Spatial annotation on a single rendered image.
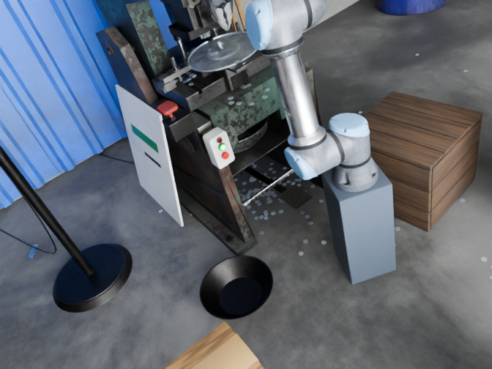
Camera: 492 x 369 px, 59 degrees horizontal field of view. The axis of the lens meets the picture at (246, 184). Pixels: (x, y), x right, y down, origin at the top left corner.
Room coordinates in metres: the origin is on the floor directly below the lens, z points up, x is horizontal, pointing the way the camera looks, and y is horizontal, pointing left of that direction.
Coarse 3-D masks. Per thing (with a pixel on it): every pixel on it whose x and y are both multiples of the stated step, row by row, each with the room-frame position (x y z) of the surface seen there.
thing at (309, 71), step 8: (304, 64) 1.59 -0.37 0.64; (312, 72) 1.57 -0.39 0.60; (312, 80) 1.57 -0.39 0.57; (312, 88) 1.56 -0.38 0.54; (312, 96) 1.56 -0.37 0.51; (280, 120) 1.76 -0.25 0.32; (320, 120) 1.57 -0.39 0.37; (280, 144) 1.81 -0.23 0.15; (272, 152) 1.89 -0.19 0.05; (280, 152) 1.82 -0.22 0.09; (280, 160) 1.84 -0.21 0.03; (320, 176) 1.56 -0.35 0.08; (320, 184) 1.57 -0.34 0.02
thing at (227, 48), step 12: (228, 36) 1.74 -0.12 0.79; (240, 36) 1.70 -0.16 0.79; (204, 48) 1.70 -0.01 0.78; (216, 48) 1.65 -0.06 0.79; (228, 48) 1.61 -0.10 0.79; (240, 48) 1.59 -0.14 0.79; (252, 48) 1.55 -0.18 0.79; (192, 60) 1.64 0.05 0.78; (204, 60) 1.60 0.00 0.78; (216, 60) 1.56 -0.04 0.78; (228, 60) 1.53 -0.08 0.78; (240, 60) 1.49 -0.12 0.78
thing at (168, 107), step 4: (168, 100) 1.42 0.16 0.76; (164, 104) 1.40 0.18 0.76; (168, 104) 1.39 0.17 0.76; (172, 104) 1.38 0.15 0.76; (176, 104) 1.37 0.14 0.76; (160, 108) 1.38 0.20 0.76; (164, 108) 1.37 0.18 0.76; (168, 108) 1.36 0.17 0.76; (172, 108) 1.35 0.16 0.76; (176, 108) 1.36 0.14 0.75; (160, 112) 1.37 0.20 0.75; (164, 112) 1.35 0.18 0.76; (168, 112) 1.35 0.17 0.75; (172, 112) 1.35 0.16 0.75; (172, 116) 1.38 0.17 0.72
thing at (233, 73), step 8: (256, 56) 1.49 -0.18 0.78; (264, 56) 1.48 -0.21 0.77; (240, 64) 1.47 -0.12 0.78; (248, 64) 1.45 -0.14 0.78; (224, 72) 1.56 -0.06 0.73; (232, 72) 1.56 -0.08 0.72; (240, 72) 1.57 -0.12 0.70; (232, 80) 1.56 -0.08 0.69; (240, 80) 1.57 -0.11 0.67; (248, 80) 1.58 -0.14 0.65; (232, 88) 1.55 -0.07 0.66
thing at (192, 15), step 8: (192, 0) 1.62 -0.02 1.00; (200, 0) 1.65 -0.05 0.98; (176, 8) 1.69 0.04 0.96; (184, 8) 1.63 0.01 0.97; (192, 8) 1.63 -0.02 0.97; (200, 8) 1.61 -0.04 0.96; (208, 8) 1.62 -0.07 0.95; (176, 16) 1.72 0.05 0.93; (184, 16) 1.65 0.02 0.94; (192, 16) 1.63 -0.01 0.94; (200, 16) 1.61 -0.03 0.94; (208, 16) 1.61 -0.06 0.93; (184, 24) 1.68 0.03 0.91; (192, 24) 1.63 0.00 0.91; (200, 24) 1.62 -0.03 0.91; (208, 24) 1.62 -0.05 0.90
